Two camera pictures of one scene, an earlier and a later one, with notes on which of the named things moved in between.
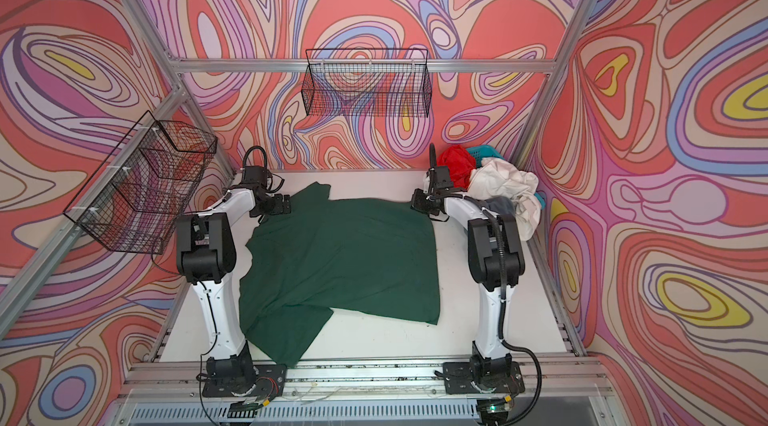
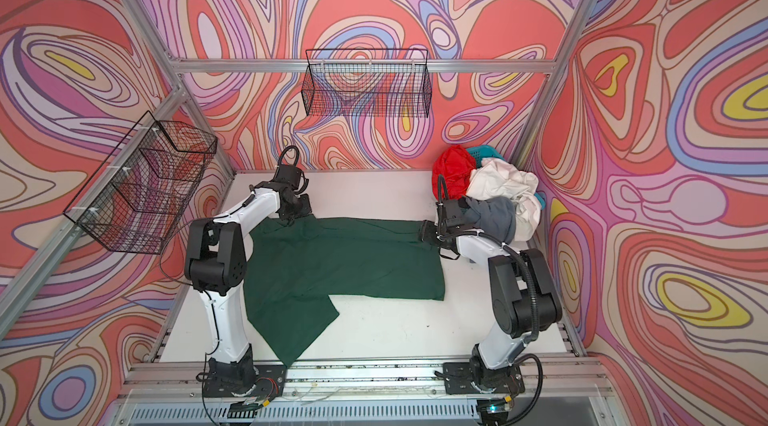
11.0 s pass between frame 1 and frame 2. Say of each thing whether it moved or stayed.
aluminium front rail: stayed
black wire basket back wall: stayed
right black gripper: moved
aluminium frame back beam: stayed
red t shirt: stayed
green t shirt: moved
